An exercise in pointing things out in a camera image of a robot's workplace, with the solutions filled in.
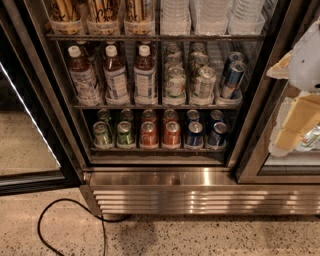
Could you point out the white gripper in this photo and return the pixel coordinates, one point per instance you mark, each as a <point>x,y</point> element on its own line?
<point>306,65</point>

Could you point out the front blue energy can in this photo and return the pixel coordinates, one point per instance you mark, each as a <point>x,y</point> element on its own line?
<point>232,79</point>

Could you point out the blue energy can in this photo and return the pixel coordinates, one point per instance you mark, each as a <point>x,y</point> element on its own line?
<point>232,79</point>
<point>232,57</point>

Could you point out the rear blue energy can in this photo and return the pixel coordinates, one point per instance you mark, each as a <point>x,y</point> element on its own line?
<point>232,57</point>

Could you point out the rear right blue can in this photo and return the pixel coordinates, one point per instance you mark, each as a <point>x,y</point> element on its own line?
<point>216,116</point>

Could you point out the front right blue can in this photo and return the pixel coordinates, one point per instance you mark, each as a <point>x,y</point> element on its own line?
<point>218,134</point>

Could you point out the front white silver can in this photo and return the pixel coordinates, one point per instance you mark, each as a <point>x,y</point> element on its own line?
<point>202,86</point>

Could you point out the rear left blue can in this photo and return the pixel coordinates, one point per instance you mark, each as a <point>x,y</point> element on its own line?
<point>192,116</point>

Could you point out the front left blue can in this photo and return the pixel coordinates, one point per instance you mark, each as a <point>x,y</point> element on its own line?
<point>194,134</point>

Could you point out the front white green can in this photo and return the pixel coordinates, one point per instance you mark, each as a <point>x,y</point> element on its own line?
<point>174,86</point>

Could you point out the rear right red can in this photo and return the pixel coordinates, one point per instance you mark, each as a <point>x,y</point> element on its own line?
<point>170,115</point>

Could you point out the red can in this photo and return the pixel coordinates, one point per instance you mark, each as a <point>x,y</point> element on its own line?
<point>149,115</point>
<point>148,135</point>
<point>170,115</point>
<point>172,135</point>

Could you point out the front right red can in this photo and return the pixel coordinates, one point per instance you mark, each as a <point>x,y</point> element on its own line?
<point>172,135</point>

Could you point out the stainless steel fridge cabinet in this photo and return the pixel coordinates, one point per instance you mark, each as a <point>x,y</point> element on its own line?
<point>118,182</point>

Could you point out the rear left red can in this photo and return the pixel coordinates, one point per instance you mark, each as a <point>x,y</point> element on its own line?
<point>149,115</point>

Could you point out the front left red can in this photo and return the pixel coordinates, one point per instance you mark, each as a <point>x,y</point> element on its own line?
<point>148,135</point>

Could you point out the rear left green can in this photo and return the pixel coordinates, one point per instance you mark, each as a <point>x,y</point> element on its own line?
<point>104,115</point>

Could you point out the front left green can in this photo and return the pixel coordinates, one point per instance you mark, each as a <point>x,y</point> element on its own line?
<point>103,138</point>

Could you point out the open glass fridge door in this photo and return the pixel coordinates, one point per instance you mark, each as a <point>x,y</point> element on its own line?
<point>32,157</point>

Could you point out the right clear water bottle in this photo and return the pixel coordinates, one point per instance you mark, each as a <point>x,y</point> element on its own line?
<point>245,17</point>

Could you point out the clear water bottle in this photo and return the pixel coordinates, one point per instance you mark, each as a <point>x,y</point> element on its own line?
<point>209,17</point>
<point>175,17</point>
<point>245,17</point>

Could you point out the middle clear water bottle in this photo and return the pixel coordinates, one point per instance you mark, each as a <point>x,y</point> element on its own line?
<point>209,17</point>

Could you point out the left clear water bottle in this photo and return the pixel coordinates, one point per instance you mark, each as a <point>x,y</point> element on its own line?
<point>175,17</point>

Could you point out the right tea bottle white cap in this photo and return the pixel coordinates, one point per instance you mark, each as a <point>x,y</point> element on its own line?
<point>145,77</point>

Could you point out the tea bottle white cap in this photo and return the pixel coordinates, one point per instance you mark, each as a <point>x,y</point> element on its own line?
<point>145,77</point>
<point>116,77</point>
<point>84,78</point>

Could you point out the middle tea bottle white cap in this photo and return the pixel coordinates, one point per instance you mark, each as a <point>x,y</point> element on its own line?
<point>116,77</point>

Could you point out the middle tan coffee bottle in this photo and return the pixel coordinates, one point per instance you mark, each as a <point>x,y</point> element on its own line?
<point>103,17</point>

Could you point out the left tea bottle white cap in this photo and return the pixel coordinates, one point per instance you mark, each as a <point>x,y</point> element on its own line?
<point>84,78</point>

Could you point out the left tan coffee bottle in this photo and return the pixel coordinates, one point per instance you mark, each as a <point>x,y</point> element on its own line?
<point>65,16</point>

